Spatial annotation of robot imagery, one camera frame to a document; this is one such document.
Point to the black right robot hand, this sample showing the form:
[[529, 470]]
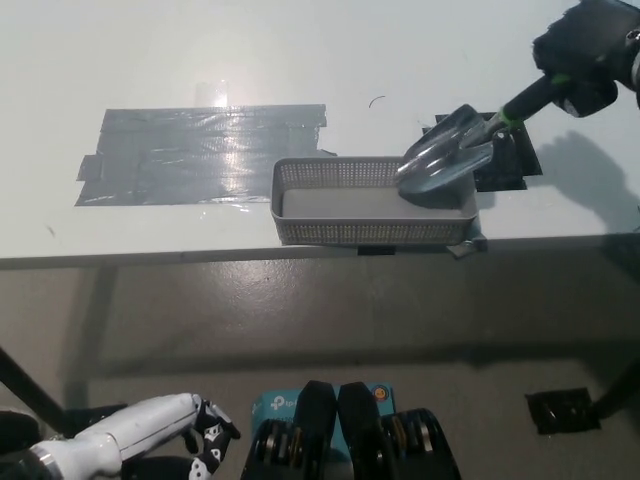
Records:
[[585, 40]]

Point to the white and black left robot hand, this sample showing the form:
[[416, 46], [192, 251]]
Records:
[[140, 422]]

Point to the black tape patch on desk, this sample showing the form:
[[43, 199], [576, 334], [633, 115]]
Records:
[[505, 170]]

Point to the black robot torso blocks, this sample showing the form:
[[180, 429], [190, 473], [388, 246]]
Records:
[[357, 425]]

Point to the black floor tape patch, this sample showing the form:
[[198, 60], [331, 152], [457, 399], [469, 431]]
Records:
[[95, 414], [560, 412]]

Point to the grey table leg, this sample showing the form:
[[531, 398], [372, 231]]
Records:
[[102, 300]]

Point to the teal cardboard router box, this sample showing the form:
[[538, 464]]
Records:
[[275, 405]]

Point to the small grey tape piece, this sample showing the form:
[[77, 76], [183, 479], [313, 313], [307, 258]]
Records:
[[467, 247]]

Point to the grey perforated plastic basket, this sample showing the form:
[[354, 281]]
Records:
[[370, 231]]

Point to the small black tape strip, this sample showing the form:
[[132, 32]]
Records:
[[375, 251]]

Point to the black metal frame leg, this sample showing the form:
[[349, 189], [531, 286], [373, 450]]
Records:
[[27, 387], [617, 392]]

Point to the large grey duct tape patch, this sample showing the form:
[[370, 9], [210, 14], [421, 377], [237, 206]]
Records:
[[175, 160]]

